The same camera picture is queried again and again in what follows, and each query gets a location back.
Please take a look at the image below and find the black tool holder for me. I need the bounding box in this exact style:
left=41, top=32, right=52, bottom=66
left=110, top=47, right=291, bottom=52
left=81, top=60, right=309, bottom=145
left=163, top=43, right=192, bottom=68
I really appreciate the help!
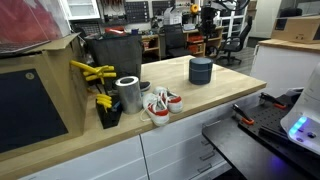
left=95, top=96, right=124, bottom=130

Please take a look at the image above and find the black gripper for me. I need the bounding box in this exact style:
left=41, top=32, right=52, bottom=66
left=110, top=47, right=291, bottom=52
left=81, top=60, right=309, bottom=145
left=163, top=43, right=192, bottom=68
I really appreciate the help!
left=200, top=5, right=218, bottom=40

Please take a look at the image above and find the dark grey fabric bin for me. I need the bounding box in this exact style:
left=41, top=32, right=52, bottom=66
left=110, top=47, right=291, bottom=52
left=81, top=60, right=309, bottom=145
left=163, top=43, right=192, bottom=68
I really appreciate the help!
left=84, top=32, right=144, bottom=91

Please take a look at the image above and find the short yellow handled tool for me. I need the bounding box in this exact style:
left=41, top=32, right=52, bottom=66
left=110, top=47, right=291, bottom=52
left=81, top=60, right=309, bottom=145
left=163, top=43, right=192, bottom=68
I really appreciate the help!
left=95, top=93, right=114, bottom=113

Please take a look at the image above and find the white desktop machine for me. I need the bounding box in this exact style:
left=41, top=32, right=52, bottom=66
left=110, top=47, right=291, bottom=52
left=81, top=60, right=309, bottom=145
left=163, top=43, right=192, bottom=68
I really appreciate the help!
left=162, top=6, right=184, bottom=26

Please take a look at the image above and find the wooden shelf unit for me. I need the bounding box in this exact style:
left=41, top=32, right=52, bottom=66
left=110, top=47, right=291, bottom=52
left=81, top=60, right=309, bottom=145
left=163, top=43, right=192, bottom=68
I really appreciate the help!
left=141, top=25, right=225, bottom=61

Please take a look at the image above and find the white wall cabinet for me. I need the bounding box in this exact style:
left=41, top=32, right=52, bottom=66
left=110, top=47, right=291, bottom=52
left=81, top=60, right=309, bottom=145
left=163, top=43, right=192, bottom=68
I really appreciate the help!
left=61, top=0, right=101, bottom=21

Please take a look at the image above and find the black wall parts organiser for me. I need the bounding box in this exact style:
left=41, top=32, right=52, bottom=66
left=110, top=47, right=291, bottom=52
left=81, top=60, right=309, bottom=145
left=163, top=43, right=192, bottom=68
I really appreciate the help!
left=123, top=0, right=150, bottom=24

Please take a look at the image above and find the red flat item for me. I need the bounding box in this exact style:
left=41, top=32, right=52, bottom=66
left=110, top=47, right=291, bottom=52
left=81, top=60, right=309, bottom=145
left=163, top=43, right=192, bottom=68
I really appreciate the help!
left=104, top=26, right=127, bottom=36

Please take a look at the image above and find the brown cardboard box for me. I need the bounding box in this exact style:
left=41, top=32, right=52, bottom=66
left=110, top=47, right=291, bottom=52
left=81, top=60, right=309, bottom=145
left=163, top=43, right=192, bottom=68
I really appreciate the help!
left=270, top=15, right=320, bottom=45

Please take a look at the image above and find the white red sneaker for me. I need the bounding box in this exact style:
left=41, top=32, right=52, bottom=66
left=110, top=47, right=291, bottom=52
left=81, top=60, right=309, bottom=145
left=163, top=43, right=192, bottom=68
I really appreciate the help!
left=139, top=92, right=171, bottom=127
left=152, top=85, right=185, bottom=115

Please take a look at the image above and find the dark slip-on shoe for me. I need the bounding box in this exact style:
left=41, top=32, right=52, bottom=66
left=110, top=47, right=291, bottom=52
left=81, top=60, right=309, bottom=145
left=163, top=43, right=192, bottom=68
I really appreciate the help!
left=138, top=80, right=152, bottom=93

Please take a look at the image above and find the white side counter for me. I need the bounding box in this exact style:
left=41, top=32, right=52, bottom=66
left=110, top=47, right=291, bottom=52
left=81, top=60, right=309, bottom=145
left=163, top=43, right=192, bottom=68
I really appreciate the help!
left=249, top=38, right=320, bottom=98

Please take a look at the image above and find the long yellow handled tool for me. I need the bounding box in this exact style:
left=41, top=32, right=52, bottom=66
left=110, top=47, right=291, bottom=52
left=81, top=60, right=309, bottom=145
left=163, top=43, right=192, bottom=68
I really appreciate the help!
left=69, top=59, right=118, bottom=85

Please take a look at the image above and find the orange black clamp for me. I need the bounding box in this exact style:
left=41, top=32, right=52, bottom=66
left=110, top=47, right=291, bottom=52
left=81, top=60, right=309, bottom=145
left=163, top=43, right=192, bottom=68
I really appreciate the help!
left=258, top=92, right=288, bottom=111
left=231, top=103, right=255, bottom=126

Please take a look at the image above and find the black office chair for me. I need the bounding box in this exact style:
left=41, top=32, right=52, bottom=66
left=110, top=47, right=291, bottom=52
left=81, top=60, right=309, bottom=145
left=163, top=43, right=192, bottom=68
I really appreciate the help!
left=216, top=15, right=254, bottom=66

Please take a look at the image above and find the dark grey lidded container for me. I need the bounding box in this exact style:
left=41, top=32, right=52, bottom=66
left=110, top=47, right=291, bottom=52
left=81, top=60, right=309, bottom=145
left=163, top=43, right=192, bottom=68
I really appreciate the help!
left=188, top=57, right=214, bottom=86

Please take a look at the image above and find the large cardboard box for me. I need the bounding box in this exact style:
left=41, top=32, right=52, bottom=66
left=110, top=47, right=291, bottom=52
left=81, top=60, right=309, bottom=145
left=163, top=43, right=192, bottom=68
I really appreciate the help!
left=0, top=32, right=90, bottom=163

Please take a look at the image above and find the white drawer cabinet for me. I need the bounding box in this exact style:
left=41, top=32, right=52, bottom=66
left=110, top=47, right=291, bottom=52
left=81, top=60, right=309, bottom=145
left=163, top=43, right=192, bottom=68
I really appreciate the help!
left=16, top=89, right=268, bottom=180

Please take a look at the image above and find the orange filament spool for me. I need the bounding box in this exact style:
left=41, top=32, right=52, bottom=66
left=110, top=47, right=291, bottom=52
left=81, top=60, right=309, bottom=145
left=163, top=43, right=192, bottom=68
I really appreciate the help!
left=189, top=3, right=200, bottom=15

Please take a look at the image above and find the black perforated board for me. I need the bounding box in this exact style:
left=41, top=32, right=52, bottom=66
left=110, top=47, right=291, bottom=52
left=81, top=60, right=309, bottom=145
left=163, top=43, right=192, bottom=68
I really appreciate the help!
left=201, top=95, right=320, bottom=180

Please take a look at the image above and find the black mesh desk chair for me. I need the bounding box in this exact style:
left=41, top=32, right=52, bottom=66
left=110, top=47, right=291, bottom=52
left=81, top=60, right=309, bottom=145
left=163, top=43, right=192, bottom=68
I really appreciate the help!
left=162, top=23, right=191, bottom=60

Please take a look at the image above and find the silver metal cylinder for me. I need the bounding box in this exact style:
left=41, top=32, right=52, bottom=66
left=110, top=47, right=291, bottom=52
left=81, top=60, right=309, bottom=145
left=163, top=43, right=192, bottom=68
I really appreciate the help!
left=114, top=75, right=144, bottom=116

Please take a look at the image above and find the clear red storage bin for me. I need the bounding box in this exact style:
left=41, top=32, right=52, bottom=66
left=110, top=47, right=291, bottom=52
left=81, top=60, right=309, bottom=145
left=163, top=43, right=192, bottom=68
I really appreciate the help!
left=0, top=0, right=72, bottom=55

